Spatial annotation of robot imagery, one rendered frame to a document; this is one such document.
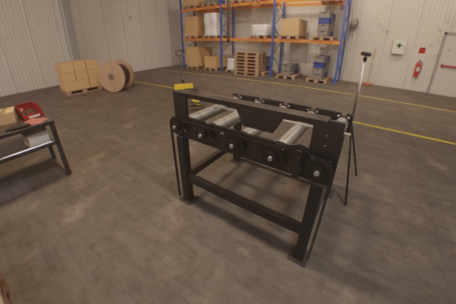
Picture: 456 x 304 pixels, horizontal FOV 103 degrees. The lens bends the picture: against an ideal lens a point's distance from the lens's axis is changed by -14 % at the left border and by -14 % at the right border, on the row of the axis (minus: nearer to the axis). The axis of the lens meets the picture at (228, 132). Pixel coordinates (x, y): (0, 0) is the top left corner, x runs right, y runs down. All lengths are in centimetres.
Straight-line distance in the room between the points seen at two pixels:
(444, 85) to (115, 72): 1155
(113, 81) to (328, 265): 736
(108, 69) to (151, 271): 673
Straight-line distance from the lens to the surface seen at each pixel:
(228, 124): 184
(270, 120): 137
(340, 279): 195
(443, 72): 1045
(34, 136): 317
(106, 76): 791
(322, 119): 121
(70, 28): 1119
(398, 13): 1028
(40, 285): 220
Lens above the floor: 156
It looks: 24 degrees down
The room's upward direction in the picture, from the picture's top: straight up
